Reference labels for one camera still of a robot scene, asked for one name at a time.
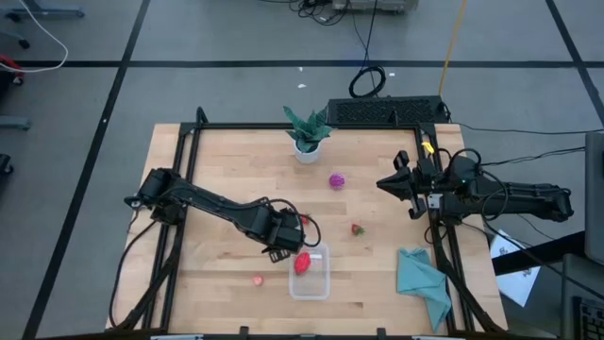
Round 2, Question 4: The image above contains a grey equipment box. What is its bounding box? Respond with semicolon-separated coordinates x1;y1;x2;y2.
331;0;420;14

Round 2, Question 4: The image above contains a black aluminium table frame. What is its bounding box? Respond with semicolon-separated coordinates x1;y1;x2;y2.
107;106;501;334

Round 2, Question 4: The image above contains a black hanging coiled cable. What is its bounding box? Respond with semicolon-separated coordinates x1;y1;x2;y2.
347;0;387;99

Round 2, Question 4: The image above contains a teal cloth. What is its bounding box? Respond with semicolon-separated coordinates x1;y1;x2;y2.
395;247;453;333

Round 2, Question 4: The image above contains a grey monitor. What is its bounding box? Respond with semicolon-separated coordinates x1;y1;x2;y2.
583;130;604;265

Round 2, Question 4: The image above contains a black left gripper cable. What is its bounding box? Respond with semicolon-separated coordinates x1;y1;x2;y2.
263;197;323;248

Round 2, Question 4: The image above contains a black cable tangle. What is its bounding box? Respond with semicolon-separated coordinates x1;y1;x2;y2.
261;0;355;27

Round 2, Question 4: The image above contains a black keyboard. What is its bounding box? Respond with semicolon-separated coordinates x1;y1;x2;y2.
573;296;604;340
326;95;450;127

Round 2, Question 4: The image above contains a clear plastic tupperware container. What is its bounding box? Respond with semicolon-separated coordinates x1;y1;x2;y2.
288;242;331;301

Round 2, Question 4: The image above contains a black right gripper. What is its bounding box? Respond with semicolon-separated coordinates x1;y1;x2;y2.
377;149;443;221

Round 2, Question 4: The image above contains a black floor cable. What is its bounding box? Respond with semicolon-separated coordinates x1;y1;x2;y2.
480;146;586;168
447;117;604;137

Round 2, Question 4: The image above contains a yellow hanging cable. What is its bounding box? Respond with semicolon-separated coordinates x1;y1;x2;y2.
437;0;469;98

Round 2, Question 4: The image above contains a grey desk surface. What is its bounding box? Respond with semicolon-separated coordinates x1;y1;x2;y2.
560;253;604;340

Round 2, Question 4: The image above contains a black desk bar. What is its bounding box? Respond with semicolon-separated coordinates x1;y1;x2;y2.
493;229;586;277

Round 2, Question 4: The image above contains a grey furniture leg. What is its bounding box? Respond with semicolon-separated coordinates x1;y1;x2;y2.
0;115;32;131

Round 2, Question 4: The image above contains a red ridged toy fruit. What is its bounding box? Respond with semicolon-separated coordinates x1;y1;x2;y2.
294;251;312;277

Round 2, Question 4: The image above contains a red object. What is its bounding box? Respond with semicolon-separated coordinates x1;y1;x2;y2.
0;54;25;86

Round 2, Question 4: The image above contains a green plant in white pot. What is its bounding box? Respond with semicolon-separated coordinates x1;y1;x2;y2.
281;105;335;165

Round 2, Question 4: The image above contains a grey chair base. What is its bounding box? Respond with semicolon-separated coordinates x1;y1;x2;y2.
0;0;86;23

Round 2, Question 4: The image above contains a white printed paper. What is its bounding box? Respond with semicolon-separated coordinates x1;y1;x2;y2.
489;229;542;308

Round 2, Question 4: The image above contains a white floor cable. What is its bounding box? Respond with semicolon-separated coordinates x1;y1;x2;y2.
0;0;70;75

